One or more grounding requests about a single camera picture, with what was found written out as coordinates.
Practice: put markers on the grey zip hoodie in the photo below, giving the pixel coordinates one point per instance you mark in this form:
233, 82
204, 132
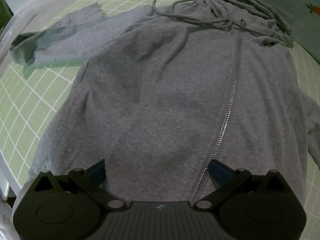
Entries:
162, 92

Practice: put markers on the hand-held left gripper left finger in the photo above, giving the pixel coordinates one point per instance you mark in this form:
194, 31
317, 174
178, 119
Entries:
98, 172

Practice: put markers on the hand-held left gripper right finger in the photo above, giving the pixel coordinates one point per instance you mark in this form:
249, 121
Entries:
220, 172

